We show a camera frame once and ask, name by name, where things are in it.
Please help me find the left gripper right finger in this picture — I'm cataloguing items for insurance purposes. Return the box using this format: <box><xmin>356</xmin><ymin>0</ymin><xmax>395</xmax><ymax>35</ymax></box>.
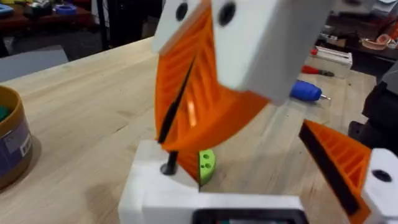
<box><xmin>298</xmin><ymin>119</ymin><xmax>398</xmax><ymax>224</ymax></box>

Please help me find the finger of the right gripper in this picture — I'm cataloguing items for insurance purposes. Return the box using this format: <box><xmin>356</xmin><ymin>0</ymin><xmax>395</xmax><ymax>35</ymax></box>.
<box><xmin>151</xmin><ymin>0</ymin><xmax>213</xmax><ymax>143</ymax></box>
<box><xmin>160</xmin><ymin>0</ymin><xmax>335</xmax><ymax>152</ymax></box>

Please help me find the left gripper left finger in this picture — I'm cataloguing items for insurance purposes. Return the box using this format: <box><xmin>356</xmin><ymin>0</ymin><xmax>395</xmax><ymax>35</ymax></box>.
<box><xmin>118</xmin><ymin>140</ymin><xmax>200</xmax><ymax>224</ymax></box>

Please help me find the orange ribbed wedge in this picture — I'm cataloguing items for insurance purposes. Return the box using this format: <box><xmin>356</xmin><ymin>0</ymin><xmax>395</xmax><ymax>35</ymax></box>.
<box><xmin>175</xmin><ymin>149</ymin><xmax>200</xmax><ymax>185</ymax></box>

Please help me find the black screw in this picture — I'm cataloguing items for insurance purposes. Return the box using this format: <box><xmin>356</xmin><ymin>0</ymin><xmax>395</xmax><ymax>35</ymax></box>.
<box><xmin>160</xmin><ymin>151</ymin><xmax>179</xmax><ymax>175</ymax></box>

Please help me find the blue electric screwdriver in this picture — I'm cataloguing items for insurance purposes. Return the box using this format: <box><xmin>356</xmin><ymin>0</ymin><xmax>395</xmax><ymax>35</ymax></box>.
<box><xmin>290</xmin><ymin>80</ymin><xmax>331</xmax><ymax>102</ymax></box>

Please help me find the green disc with holes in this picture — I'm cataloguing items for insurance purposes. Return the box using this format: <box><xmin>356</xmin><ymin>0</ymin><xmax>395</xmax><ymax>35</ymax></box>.
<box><xmin>198</xmin><ymin>149</ymin><xmax>216</xmax><ymax>186</ymax></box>

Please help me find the white box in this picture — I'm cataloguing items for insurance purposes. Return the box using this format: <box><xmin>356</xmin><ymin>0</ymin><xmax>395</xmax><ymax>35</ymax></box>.
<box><xmin>310</xmin><ymin>45</ymin><xmax>354</xmax><ymax>70</ymax></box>

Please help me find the pink bowl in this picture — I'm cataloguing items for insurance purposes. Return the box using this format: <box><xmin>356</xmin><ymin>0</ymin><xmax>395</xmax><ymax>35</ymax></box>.
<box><xmin>360</xmin><ymin>34</ymin><xmax>392</xmax><ymax>51</ymax></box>

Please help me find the dark wooden side table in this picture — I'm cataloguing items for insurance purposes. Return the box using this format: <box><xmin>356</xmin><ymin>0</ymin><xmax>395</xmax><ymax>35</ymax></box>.
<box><xmin>0</xmin><ymin>4</ymin><xmax>94</xmax><ymax>35</ymax></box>

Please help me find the brown toy tub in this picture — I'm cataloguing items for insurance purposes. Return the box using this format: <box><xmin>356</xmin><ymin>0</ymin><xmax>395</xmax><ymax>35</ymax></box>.
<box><xmin>0</xmin><ymin>85</ymin><xmax>34</xmax><ymax>190</ymax></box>

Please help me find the grey chair seat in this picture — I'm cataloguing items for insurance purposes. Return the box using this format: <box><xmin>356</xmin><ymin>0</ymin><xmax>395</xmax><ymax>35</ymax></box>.
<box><xmin>0</xmin><ymin>44</ymin><xmax>69</xmax><ymax>83</ymax></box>

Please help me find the red handled tool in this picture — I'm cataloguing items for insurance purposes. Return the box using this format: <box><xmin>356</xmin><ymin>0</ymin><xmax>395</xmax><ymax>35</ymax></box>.
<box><xmin>300</xmin><ymin>64</ymin><xmax>335</xmax><ymax>78</ymax></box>

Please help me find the blue ring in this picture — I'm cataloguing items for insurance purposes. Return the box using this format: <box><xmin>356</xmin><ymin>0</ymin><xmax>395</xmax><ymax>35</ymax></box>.
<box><xmin>55</xmin><ymin>3</ymin><xmax>78</xmax><ymax>16</ymax></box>

